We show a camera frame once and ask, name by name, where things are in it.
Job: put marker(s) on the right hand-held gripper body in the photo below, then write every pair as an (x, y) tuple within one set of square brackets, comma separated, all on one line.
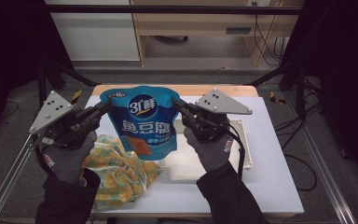
[(222, 104)]

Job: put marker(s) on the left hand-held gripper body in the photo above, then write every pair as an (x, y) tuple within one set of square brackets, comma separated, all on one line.
[(54, 110)]

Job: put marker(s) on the blue snack pouch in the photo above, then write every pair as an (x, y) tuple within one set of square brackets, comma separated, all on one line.
[(146, 124)]

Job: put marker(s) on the person's right hand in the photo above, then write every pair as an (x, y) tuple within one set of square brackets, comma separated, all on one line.
[(214, 154)]

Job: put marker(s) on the person's left hand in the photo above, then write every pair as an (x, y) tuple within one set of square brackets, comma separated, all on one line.
[(66, 161)]

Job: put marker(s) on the yellow black floor tape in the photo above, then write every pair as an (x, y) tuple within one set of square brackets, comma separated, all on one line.
[(76, 97), (275, 98)]

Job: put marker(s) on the black metal stand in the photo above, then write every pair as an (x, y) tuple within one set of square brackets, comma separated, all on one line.
[(287, 74), (56, 74)]

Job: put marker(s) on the white plastic tray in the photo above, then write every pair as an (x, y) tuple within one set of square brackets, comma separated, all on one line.
[(183, 161)]

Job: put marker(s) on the white cabinet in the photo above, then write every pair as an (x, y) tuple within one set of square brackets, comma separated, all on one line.
[(96, 34)]

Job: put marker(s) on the black curtain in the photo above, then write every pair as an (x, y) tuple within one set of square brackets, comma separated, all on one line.
[(9, 46), (341, 77)]

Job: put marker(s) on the wooden desk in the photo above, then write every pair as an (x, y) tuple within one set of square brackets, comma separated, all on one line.
[(199, 21)]

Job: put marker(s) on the aluminium frame rail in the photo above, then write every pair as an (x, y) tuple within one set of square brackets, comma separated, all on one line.
[(323, 168), (9, 180)]

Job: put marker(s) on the black horizontal frame bar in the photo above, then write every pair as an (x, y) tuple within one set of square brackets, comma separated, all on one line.
[(167, 9)]

